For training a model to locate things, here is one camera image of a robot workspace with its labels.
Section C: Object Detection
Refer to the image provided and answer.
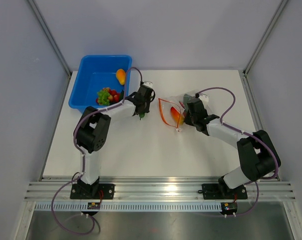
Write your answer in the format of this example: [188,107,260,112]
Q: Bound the yellow orange fake mango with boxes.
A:
[116,69,126,86]

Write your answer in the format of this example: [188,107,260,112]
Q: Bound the left small circuit board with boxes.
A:
[88,202,101,210]

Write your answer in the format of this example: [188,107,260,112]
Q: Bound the green fake lettuce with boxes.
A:
[97,87,111,106]

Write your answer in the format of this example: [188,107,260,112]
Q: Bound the right aluminium corner post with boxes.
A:
[243,0,290,76]

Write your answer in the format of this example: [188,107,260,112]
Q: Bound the aluminium front rail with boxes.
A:
[24,176,295,202]

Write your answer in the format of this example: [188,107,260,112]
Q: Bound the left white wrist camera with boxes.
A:
[143,81,153,88]

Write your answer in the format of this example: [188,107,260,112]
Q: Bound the grey fake fish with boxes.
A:
[183,93,195,105]

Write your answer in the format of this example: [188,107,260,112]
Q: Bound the red fake strawberry bunch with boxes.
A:
[96,89,120,106]

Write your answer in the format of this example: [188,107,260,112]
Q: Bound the blue plastic bin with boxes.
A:
[69,55,132,113]

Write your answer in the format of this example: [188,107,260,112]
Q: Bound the aluminium rail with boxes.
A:
[24,176,295,202]
[238,70,279,181]

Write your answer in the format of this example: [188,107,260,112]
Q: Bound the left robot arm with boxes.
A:
[70,82,155,200]

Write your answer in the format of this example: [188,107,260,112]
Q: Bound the dark green fake leaf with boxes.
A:
[119,90,126,102]

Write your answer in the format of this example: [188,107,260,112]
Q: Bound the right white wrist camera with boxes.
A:
[195,93,209,105]

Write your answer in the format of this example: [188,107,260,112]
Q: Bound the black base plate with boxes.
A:
[70,183,115,200]
[197,183,248,200]

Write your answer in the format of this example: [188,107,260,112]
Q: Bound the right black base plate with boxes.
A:
[197,183,248,200]

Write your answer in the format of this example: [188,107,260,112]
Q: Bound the white slotted cable duct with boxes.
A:
[35,201,221,212]

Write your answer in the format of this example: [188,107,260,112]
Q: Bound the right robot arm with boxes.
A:
[184,97,281,200]

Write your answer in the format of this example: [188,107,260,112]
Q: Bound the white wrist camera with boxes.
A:
[143,81,153,88]
[195,93,209,105]

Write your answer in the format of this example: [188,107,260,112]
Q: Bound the small circuit board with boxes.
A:
[88,202,101,210]
[221,202,238,215]

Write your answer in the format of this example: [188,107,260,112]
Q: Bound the left aluminium corner post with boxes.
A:
[25,0,72,78]

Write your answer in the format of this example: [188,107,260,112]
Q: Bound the clear zip top bag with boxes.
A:
[158,89,213,132]

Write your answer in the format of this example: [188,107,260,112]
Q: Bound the green fake chili pepper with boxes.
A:
[139,113,145,120]

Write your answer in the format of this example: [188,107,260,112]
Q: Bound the aluminium corner post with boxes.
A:
[243,0,290,76]
[25,0,72,78]

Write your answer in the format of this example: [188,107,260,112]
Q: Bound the right side aluminium rail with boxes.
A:
[238,70,279,181]

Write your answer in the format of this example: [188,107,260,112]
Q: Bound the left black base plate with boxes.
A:
[70,183,115,200]

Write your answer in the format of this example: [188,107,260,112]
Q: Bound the right small circuit board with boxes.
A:
[221,202,238,215]

